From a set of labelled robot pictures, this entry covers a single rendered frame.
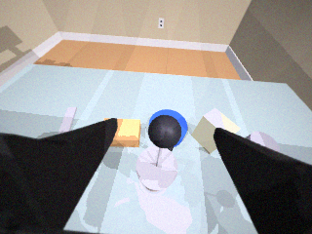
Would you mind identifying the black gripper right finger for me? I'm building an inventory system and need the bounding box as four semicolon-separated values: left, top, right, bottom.
214;128;312;234

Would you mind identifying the pale lavender flat plate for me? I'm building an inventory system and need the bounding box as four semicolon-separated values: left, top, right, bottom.
58;107;77;134

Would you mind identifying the french press coffee maker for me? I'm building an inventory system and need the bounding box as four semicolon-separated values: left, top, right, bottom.
136;115;182;197

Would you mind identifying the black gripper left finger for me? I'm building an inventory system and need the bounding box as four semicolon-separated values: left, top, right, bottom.
0;118;118;230

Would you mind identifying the blue cylinder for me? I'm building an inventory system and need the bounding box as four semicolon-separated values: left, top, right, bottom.
149;109;187;147

